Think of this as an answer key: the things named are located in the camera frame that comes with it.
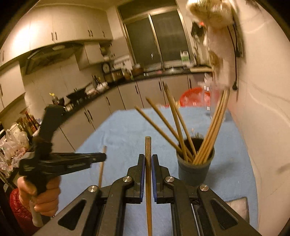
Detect wooden chopstick seven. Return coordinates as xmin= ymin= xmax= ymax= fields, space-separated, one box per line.
xmin=98 ymin=146 xmax=107 ymax=188

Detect wooden chopstick three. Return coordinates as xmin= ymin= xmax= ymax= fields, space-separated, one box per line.
xmin=192 ymin=89 xmax=227 ymax=165

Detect wooden chopstick two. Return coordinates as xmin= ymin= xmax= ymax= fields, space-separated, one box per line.
xmin=175 ymin=102 xmax=197 ymax=160

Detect wooden chopstick six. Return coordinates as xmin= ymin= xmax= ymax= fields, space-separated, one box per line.
xmin=145 ymin=136 xmax=152 ymax=236

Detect wooden chopstick five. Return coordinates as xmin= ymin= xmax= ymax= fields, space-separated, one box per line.
xmin=134 ymin=106 xmax=182 ymax=155

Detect wooden chopstick four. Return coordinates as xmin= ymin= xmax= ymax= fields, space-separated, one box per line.
xmin=146 ymin=97 xmax=193 ymax=162

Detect wooden chopstick eight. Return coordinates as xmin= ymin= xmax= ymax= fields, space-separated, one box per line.
xmin=163 ymin=83 xmax=189 ymax=163

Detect lower kitchen cabinets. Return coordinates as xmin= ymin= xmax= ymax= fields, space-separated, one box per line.
xmin=52 ymin=73 xmax=204 ymax=152

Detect kitchen cabinets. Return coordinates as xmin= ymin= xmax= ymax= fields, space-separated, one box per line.
xmin=52 ymin=73 xmax=204 ymax=152
xmin=1 ymin=4 xmax=113 ymax=113

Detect upper kitchen cabinets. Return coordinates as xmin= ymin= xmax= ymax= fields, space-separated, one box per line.
xmin=1 ymin=4 xmax=113 ymax=113

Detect kitchen window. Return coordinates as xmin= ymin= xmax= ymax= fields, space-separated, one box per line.
xmin=117 ymin=1 xmax=193 ymax=69

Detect person left hand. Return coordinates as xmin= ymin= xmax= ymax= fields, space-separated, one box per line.
xmin=17 ymin=176 xmax=61 ymax=217

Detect black phone on table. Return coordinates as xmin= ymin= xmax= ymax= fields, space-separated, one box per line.
xmin=226 ymin=197 xmax=250 ymax=223

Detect black chopstick holder cup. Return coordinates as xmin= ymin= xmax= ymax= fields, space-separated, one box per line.
xmin=177 ymin=147 xmax=215 ymax=186

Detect red jacket sleeve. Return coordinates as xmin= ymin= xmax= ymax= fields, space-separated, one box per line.
xmin=9 ymin=188 xmax=39 ymax=235

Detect blue table cloth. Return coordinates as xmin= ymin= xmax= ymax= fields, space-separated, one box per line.
xmin=55 ymin=106 xmax=259 ymax=236

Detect yellow cap oil bottle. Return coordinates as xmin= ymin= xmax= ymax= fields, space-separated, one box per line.
xmin=49 ymin=93 xmax=59 ymax=105

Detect black wok pan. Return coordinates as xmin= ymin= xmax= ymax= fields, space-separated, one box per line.
xmin=66 ymin=83 xmax=91 ymax=100

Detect black range hood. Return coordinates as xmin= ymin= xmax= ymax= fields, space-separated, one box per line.
xmin=25 ymin=42 xmax=83 ymax=75

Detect red plastic basket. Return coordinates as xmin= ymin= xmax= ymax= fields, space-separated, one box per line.
xmin=179 ymin=87 xmax=220 ymax=108

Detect clear glass pitcher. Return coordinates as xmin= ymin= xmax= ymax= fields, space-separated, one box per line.
xmin=199 ymin=73 xmax=228 ymax=119

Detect green detergent bottle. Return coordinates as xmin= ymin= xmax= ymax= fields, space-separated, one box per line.
xmin=180 ymin=51 xmax=190 ymax=66

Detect white plastic shopping bag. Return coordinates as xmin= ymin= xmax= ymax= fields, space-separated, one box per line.
xmin=186 ymin=1 xmax=233 ymax=29

